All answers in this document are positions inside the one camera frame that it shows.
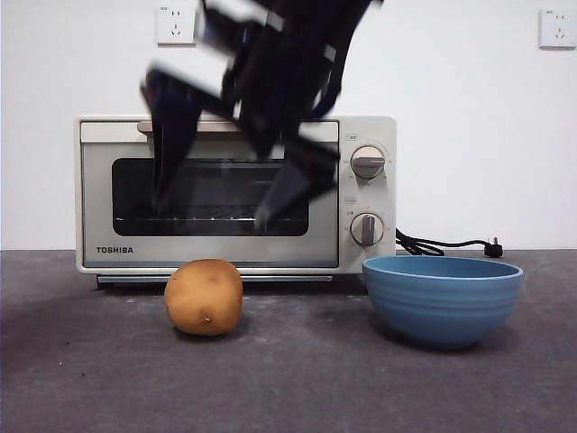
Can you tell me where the oven door with glass window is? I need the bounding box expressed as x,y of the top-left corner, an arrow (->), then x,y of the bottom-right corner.
79,120 -> 340,270

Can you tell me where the brown potato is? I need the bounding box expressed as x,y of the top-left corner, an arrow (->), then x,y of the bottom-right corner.
163,258 -> 243,337

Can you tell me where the blue ribbed bowl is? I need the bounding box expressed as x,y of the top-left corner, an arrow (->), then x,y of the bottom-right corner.
362,255 -> 525,351

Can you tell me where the cream oven temperature knob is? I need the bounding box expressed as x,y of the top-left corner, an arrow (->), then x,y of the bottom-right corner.
350,145 -> 387,180

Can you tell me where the cream oven timer knob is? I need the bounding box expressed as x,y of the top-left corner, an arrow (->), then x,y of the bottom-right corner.
350,211 -> 386,248

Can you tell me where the cream Toshiba toaster oven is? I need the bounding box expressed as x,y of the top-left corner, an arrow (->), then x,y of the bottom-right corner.
74,115 -> 398,285

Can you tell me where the metal wire oven rack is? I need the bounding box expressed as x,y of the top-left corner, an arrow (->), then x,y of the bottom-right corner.
114,216 -> 310,224

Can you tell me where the white wall socket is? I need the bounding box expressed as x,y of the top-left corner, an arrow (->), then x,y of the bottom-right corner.
156,5 -> 198,48
538,7 -> 577,51

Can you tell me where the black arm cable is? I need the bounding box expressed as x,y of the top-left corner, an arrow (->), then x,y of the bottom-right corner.
310,0 -> 387,121

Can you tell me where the black power cable with plug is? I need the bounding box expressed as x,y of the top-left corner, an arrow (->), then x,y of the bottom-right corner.
394,226 -> 505,259

